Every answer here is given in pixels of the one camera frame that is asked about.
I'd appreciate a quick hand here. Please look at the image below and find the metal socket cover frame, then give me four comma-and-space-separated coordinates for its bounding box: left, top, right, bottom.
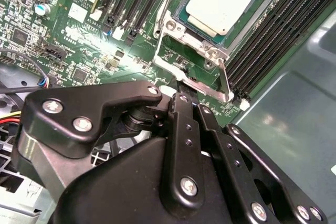
153, 31, 235, 103

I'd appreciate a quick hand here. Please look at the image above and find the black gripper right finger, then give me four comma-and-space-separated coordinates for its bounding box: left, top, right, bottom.
192, 102, 328, 224

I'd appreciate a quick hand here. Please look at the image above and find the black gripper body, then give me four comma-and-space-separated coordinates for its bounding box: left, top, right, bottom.
49, 136, 253, 224

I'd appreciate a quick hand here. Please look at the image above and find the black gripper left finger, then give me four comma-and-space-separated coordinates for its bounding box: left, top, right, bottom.
12, 80, 205, 210

